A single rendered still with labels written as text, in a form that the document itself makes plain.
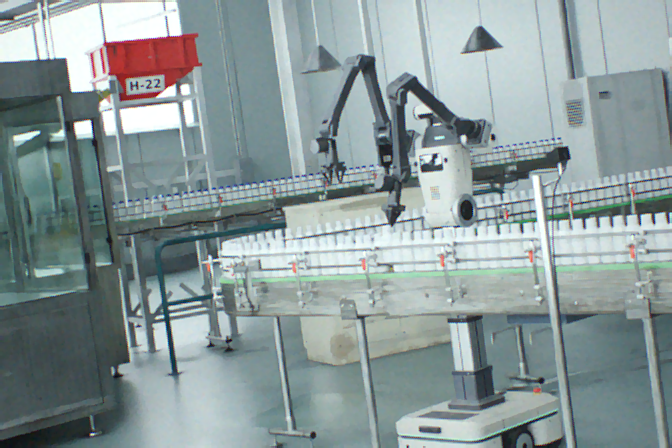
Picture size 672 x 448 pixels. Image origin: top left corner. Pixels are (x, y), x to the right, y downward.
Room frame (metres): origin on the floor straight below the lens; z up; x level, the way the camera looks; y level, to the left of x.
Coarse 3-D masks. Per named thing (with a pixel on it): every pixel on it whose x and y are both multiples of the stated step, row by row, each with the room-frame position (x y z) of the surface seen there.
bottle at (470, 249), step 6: (468, 228) 5.27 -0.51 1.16; (468, 234) 5.26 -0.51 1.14; (474, 234) 5.27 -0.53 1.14; (468, 240) 5.25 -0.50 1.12; (474, 240) 5.25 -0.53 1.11; (468, 246) 5.25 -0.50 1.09; (474, 246) 5.25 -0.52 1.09; (468, 252) 5.25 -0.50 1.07; (474, 252) 5.25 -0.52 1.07; (468, 264) 5.26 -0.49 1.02; (474, 264) 5.24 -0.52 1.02
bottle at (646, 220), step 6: (642, 216) 4.66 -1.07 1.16; (648, 216) 4.65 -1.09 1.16; (642, 222) 4.66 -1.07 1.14; (648, 222) 4.65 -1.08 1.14; (642, 228) 4.65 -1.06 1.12; (648, 228) 4.64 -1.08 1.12; (648, 234) 4.64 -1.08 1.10; (648, 240) 4.64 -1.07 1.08; (654, 240) 4.64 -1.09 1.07; (648, 246) 4.64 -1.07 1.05; (654, 246) 4.64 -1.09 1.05; (648, 258) 4.64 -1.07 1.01; (654, 258) 4.64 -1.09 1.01
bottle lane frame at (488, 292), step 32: (256, 288) 6.22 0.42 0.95; (288, 288) 6.05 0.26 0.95; (320, 288) 5.89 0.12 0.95; (352, 288) 5.74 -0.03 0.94; (384, 288) 5.59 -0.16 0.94; (416, 288) 5.45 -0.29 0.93; (480, 288) 5.20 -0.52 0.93; (512, 288) 5.08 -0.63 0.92; (544, 288) 4.96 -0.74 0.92; (576, 288) 4.85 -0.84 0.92; (608, 288) 4.75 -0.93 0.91
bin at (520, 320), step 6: (510, 318) 5.46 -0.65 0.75; (516, 318) 5.44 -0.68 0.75; (522, 318) 5.42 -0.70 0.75; (528, 318) 5.39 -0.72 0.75; (534, 318) 5.37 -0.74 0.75; (540, 318) 5.35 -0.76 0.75; (546, 318) 5.32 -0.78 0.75; (564, 318) 5.26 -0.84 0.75; (570, 318) 5.27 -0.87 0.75; (576, 318) 5.30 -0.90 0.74; (582, 318) 5.32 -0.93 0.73; (510, 324) 5.47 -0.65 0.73; (516, 324) 5.44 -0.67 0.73; (522, 324) 5.42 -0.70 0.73; (528, 324) 5.40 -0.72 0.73; (534, 324) 5.37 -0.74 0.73; (540, 324) 5.35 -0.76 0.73; (546, 324) 5.33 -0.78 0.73; (564, 324) 5.26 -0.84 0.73; (504, 330) 5.38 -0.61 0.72; (540, 330) 5.22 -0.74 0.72; (492, 336) 5.32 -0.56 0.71; (492, 342) 5.32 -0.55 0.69
